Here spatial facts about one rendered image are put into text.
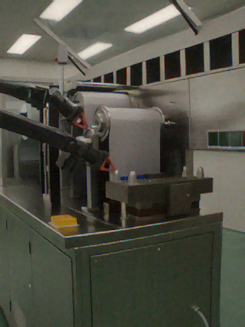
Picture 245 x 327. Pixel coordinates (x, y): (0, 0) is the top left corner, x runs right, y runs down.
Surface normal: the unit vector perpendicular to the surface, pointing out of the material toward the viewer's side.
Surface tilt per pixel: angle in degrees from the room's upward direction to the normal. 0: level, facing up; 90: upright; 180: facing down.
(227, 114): 90
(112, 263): 90
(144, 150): 90
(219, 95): 90
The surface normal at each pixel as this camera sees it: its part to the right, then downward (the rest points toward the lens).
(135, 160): 0.51, 0.04
